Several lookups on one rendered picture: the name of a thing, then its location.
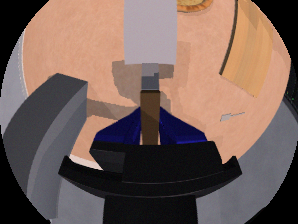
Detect light wooden cutting board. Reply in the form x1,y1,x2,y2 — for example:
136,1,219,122
219,0,273,98

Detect round cheese pizza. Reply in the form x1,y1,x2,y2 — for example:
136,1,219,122
177,0,213,12

